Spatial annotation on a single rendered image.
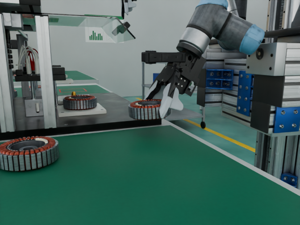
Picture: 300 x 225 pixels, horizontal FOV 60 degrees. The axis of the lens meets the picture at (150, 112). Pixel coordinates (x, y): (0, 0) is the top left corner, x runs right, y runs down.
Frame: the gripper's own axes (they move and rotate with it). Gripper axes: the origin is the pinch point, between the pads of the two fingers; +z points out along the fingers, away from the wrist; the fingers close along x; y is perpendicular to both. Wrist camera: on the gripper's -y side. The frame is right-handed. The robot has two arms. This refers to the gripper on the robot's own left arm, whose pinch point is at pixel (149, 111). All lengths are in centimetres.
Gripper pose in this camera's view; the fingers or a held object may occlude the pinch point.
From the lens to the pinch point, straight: 69.4
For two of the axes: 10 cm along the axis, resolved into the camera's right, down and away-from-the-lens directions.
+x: -3.6, -1.9, 9.1
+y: 8.1, 4.2, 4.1
